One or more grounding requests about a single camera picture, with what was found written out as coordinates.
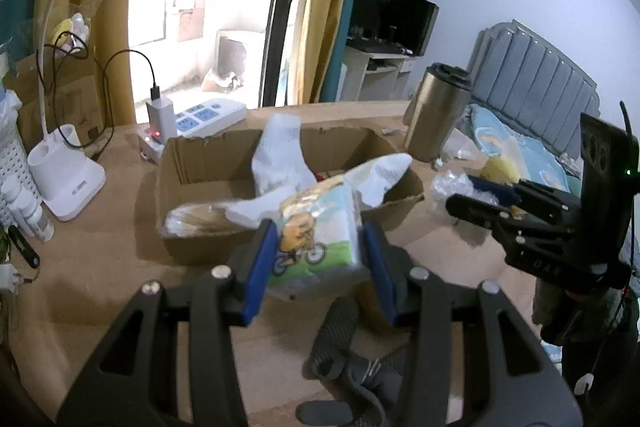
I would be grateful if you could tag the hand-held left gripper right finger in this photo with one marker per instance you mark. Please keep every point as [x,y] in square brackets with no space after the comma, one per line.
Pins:
[380,272]

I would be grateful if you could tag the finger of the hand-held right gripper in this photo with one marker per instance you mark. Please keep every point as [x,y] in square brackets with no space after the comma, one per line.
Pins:
[475,207]
[545,199]

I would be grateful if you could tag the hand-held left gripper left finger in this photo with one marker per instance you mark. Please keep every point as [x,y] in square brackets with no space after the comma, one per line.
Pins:
[260,267]

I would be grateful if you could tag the cartoon print tissue pack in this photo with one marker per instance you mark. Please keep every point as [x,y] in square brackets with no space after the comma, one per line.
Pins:
[320,227]

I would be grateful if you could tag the bag of cotton swabs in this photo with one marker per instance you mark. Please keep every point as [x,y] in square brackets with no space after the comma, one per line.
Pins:
[200,214]

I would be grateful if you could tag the brown cardboard box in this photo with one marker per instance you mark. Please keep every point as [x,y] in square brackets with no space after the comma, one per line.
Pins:
[200,162]

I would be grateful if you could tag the clear plastic bag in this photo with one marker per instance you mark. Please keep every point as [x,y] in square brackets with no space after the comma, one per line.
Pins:
[450,187]

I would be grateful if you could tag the yellow tissue pack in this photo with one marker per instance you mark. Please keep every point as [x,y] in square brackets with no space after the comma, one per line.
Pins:
[500,169]

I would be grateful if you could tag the bed with blue sheet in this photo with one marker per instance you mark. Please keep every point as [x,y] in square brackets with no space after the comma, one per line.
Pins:
[530,152]

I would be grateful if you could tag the grey sock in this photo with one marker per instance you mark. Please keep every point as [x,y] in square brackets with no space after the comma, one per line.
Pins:
[335,332]
[360,397]

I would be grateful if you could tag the steel tumbler with black lid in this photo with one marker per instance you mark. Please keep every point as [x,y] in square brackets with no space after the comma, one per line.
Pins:
[435,117]

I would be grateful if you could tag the grey padded headboard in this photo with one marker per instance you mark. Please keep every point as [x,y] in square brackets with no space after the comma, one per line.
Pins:
[535,77]

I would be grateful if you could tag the white blue power strip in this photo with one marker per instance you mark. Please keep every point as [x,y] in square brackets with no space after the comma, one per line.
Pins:
[210,117]

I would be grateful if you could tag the white socket with red light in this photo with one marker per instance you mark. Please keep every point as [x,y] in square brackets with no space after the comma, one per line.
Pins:
[152,147]

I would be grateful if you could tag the white computer desk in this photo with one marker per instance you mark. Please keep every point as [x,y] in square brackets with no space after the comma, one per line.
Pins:
[360,72]

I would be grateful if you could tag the white charger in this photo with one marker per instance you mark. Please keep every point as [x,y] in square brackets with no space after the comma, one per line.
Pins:
[161,119]

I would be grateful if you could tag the black computer monitor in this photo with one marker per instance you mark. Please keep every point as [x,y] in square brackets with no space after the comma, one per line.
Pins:
[400,22]

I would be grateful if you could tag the white desk lamp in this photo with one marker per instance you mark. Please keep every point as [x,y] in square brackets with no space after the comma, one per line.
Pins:
[65,187]

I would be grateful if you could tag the white washing machine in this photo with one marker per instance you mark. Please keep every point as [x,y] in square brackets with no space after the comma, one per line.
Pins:
[240,54]

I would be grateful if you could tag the narrow yellow curtain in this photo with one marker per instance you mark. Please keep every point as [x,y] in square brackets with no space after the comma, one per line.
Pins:
[330,7]

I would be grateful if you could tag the brown cardboard panel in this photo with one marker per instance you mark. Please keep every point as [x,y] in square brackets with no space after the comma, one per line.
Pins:
[75,97]

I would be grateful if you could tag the white plug adapter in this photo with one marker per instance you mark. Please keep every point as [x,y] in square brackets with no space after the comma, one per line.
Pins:
[7,277]

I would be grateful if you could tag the white perforated basket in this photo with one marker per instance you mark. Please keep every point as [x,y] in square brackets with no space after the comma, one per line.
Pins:
[15,157]

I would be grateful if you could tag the wide yellow curtain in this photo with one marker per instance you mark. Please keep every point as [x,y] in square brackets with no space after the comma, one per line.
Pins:
[115,7]

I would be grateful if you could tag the yellow white hanging trinket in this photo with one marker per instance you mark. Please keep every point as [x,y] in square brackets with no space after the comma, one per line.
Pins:
[70,32]

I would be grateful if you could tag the wide teal curtain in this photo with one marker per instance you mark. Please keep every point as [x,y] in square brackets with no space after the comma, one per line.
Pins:
[20,22]

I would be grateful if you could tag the black sliding door frame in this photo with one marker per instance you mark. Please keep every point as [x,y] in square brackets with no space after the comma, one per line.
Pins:
[282,7]

